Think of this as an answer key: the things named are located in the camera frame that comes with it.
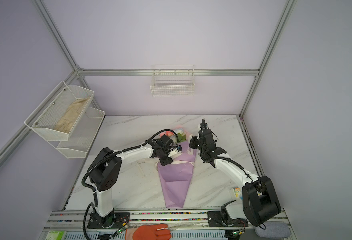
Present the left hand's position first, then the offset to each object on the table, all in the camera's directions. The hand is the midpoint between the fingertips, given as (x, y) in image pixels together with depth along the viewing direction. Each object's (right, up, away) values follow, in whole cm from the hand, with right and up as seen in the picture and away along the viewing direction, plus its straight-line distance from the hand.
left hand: (166, 158), depth 93 cm
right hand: (+15, +14, -7) cm, 21 cm away
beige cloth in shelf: (-51, +22, -16) cm, 57 cm away
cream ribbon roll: (+5, -2, -3) cm, 6 cm away
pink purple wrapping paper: (+6, -10, -5) cm, 12 cm away
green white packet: (-49, -31, -25) cm, 63 cm away
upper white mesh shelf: (-56, +25, -16) cm, 64 cm away
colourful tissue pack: (+39, -15, -16) cm, 45 cm away
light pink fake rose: (+2, +17, -17) cm, 24 cm away
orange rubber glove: (-4, -30, -23) cm, 38 cm away
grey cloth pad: (+53, -29, -24) cm, 65 cm away
